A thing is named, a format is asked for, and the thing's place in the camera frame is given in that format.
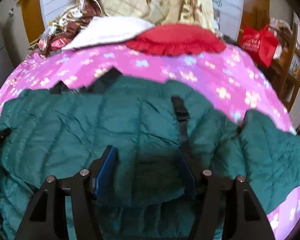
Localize dark green puffer jacket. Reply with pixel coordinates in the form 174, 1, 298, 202
0, 69, 300, 239

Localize brown patterned blanket pile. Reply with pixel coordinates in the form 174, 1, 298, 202
29, 0, 102, 57

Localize pink floral bed sheet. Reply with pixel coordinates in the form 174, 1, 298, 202
0, 44, 300, 239

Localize white pillow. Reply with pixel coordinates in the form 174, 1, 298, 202
62, 16, 155, 50

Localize wooden shelf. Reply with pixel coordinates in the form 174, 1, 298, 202
269, 18, 300, 111

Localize red gift bag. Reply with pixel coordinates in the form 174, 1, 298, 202
239, 25, 279, 68

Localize red ruffled pillow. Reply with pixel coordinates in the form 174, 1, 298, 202
126, 23, 226, 56

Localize cream rose-print quilt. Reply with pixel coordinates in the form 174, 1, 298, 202
88, 0, 214, 31

